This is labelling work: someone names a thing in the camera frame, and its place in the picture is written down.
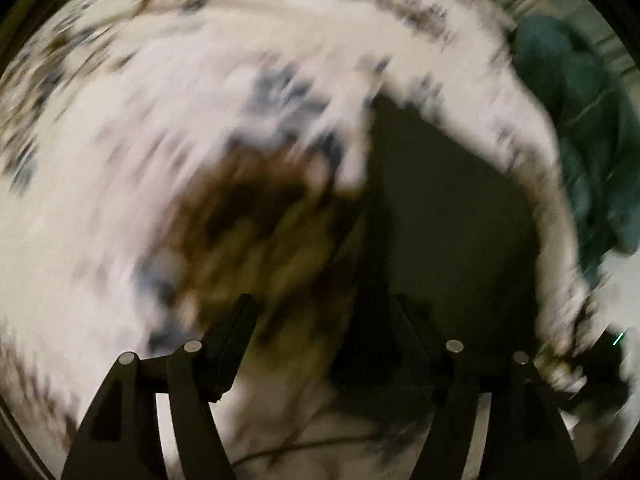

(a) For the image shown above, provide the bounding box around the teal plush blanket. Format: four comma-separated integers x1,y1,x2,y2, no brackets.
509,14,640,288

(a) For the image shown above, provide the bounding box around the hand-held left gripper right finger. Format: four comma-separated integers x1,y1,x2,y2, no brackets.
394,292,584,480

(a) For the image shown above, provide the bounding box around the floral bedspread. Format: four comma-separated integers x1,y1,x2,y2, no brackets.
0,0,596,480

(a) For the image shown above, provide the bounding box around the dark striped sweater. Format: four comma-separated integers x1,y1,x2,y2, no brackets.
327,94,548,428

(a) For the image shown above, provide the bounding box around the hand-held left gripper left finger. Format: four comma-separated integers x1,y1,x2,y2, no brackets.
60,292,258,480

